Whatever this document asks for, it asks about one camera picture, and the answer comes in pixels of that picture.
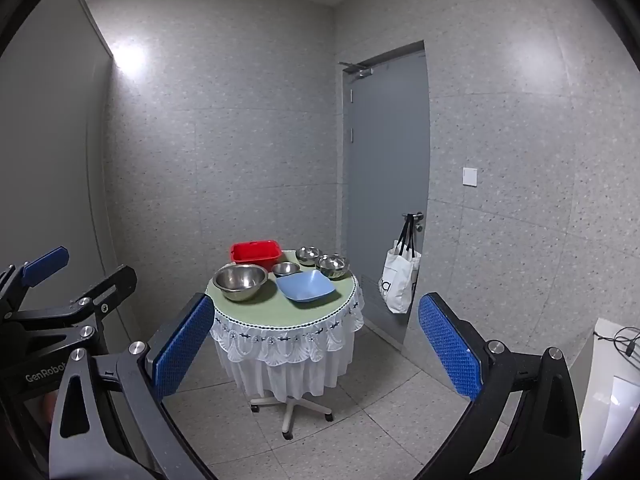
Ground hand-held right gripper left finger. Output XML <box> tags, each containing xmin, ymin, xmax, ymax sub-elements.
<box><xmin>48</xmin><ymin>292</ymin><xmax>216</xmax><ymax>480</ymax></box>

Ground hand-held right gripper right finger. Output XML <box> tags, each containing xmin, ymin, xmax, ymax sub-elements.
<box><xmin>418</xmin><ymin>292</ymin><xmax>584</xmax><ymax>480</ymax></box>

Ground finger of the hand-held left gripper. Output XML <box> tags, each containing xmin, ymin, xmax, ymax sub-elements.
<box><xmin>0</xmin><ymin>246</ymin><xmax>70</xmax><ymax>312</ymax></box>
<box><xmin>5</xmin><ymin>264</ymin><xmax>138</xmax><ymax>332</ymax></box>

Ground large steel bowl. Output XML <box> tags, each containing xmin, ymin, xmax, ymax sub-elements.
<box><xmin>212</xmin><ymin>264</ymin><xmax>269</xmax><ymax>303</ymax></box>

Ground red plastic basket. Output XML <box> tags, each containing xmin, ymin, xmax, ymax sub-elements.
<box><xmin>230</xmin><ymin>241</ymin><xmax>281</xmax><ymax>267</ymax></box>

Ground dark bowls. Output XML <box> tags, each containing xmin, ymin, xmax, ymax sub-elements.
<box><xmin>275</xmin><ymin>269</ymin><xmax>335</xmax><ymax>304</ymax></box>

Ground white tote bag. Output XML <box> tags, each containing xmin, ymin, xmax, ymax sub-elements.
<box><xmin>378</xmin><ymin>214</ymin><xmax>422</xmax><ymax>314</ymax></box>

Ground round table with white tablecloth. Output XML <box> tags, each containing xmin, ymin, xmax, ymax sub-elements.
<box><xmin>205</xmin><ymin>250</ymin><xmax>365</xmax><ymax>403</ymax></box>

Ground white wheeled table base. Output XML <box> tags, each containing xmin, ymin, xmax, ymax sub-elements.
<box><xmin>249</xmin><ymin>394</ymin><xmax>335</xmax><ymax>441</ymax></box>

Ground grey door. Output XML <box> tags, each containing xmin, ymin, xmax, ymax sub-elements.
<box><xmin>341</xmin><ymin>50</ymin><xmax>431</xmax><ymax>346</ymax></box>

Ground metal door closer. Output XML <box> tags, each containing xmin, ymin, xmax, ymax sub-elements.
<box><xmin>338</xmin><ymin>61</ymin><xmax>375</xmax><ymax>79</ymax></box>

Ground black cable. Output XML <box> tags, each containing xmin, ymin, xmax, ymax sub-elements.
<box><xmin>595</xmin><ymin>326</ymin><xmax>640</xmax><ymax>358</ymax></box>

